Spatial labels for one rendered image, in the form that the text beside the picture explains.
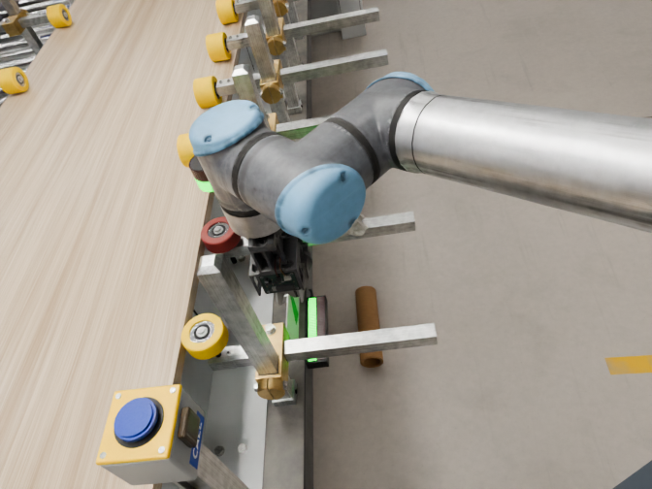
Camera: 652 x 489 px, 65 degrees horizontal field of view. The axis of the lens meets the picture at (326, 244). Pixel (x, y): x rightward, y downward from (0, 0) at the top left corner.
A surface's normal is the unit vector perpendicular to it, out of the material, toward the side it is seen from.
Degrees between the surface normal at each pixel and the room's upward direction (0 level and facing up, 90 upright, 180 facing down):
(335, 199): 90
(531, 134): 31
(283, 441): 0
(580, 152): 42
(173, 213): 0
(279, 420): 0
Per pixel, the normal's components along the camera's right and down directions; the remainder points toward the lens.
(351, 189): 0.63, 0.50
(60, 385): -0.18, -0.65
